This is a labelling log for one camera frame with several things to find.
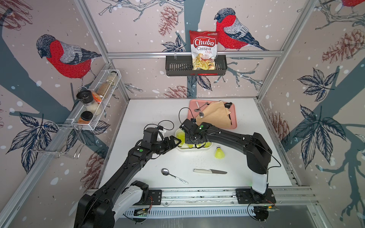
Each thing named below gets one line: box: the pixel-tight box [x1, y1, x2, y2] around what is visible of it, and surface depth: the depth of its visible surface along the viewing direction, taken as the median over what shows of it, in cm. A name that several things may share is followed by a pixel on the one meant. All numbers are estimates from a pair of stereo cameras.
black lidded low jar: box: [77, 110, 94, 124], surface depth 61 cm
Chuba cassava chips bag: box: [189, 30, 220, 71], surface depth 85 cm
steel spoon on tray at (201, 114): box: [195, 100, 205, 119], surface depth 113 cm
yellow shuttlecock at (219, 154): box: [214, 145, 226, 160], surface depth 91 cm
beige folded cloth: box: [196, 100, 232, 128], surface depth 112 cm
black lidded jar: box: [76, 86, 94, 104], surface depth 66 cm
